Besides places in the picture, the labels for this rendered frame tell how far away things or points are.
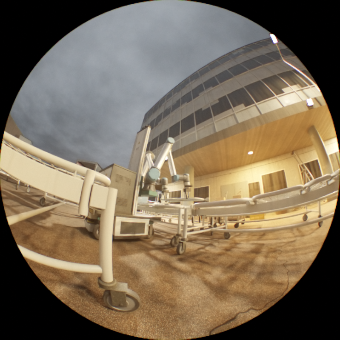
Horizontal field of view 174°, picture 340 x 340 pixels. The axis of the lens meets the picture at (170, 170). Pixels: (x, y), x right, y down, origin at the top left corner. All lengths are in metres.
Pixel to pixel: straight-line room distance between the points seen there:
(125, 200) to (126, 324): 1.15
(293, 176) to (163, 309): 7.63
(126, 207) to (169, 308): 1.08
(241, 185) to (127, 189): 6.89
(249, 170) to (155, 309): 7.58
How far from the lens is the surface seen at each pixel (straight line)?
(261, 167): 7.63
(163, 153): 1.54
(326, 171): 6.23
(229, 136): 4.89
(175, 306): 0.55
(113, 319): 0.49
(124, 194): 1.29
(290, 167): 7.79
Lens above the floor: 0.41
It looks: 21 degrees up
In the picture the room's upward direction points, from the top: 5 degrees clockwise
